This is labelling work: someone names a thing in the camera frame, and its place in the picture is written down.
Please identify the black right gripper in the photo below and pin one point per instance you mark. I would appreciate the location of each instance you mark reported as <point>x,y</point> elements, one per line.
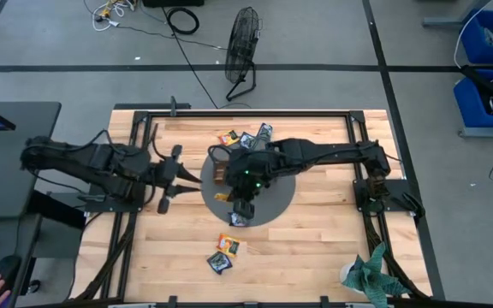
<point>248,175</point>

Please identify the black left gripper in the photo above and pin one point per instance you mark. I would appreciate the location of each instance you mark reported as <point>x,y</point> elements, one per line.
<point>167,175</point>

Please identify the wooden tea organizer box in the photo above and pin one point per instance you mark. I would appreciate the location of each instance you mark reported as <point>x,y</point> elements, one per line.
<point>218,175</point>

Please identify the orange tea packet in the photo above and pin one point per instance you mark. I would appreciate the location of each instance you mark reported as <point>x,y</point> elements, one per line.
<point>228,138</point>
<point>228,245</point>

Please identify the dark blue tea packet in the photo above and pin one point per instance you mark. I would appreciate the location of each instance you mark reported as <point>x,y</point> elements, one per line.
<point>238,222</point>
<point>219,262</point>
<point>265,132</point>
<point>247,141</point>

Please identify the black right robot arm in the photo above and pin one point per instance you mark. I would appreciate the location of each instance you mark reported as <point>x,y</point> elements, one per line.
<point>336,149</point>

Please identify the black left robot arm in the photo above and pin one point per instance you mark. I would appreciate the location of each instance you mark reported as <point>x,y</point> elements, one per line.
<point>79,160</point>

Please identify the grey round mat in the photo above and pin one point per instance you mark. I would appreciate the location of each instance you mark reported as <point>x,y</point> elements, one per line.
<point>280,201</point>

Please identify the wooden top table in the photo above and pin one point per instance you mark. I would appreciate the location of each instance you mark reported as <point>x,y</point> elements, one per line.
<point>255,114</point>

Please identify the black table clamp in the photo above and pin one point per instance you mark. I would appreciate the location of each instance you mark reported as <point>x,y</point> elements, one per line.
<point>172,300</point>
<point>324,300</point>

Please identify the black desk foot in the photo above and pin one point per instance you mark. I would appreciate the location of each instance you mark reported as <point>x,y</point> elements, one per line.
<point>58,211</point>

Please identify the black floor fan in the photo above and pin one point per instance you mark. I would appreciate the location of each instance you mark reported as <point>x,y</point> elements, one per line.
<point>241,43</point>

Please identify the green artificial plant white pot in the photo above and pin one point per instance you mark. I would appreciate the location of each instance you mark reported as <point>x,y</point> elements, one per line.
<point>370,278</point>

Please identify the black box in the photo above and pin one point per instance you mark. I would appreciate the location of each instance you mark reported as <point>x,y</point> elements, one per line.
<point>174,2</point>

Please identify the black caster wheel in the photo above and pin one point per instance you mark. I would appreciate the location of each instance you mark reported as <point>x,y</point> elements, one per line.
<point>34,286</point>

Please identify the black computer mouse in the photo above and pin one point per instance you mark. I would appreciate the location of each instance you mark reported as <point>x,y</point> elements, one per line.
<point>10,266</point>

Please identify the blue storage bin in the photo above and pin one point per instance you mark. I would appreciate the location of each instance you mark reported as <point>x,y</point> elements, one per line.
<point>469,107</point>
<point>477,47</point>

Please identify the grey platform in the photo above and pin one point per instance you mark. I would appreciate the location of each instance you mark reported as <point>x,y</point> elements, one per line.
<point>486,132</point>

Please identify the grey metal stand base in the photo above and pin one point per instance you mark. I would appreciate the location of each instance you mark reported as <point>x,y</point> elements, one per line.
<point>443,20</point>

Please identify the black bar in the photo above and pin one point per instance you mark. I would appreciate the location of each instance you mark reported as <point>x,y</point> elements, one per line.
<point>482,83</point>

